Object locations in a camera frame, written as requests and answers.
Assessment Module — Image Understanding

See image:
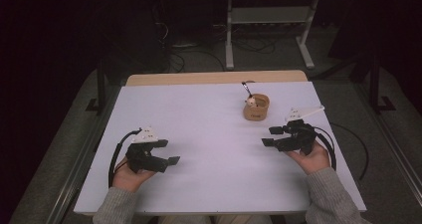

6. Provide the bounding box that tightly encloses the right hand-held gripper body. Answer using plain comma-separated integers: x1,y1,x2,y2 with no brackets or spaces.
275,105,325,156

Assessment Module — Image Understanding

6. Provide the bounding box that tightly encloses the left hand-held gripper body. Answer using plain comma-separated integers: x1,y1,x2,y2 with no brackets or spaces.
125,125,170,174

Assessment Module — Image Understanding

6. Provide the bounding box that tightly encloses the wooden pen holder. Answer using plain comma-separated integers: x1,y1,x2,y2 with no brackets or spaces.
243,93,271,121

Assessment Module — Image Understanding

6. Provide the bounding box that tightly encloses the black and silver pen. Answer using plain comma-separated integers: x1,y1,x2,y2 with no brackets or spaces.
241,81,254,100

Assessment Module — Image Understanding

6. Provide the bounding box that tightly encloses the person's left hand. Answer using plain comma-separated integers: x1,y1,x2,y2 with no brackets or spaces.
112,157,157,193

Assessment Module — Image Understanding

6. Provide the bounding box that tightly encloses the person's right hand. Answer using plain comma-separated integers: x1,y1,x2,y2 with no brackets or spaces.
286,140,331,175

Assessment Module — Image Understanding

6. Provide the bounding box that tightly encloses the wooden table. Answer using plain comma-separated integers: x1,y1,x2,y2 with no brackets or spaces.
125,70,309,88

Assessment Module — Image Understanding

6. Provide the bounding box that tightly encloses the black metal stand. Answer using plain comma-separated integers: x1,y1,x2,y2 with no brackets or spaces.
85,59,108,115
369,54,397,114

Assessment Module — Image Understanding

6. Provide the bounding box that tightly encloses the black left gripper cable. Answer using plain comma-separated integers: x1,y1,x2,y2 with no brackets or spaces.
107,127,143,188

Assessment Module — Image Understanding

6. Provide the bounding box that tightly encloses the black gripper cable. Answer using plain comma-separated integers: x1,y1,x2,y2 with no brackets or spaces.
312,125,337,171
107,127,143,188

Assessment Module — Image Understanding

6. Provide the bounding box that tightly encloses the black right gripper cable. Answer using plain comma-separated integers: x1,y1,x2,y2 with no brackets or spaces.
312,125,337,171

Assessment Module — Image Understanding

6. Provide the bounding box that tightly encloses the aluminium floor rail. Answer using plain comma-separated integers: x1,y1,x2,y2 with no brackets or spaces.
351,84,422,200
46,86,122,224

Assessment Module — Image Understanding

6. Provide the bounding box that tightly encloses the thin black floor cable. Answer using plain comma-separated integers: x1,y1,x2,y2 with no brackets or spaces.
329,122,370,182

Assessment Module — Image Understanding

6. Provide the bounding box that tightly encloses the looped black cable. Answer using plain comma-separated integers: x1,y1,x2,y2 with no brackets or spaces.
167,49,227,73

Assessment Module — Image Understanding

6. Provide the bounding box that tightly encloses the tangle of black cables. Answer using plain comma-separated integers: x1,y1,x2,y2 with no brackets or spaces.
212,23,278,55

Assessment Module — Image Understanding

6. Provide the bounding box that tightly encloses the white metal desk frame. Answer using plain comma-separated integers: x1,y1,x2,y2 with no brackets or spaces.
224,0,321,71

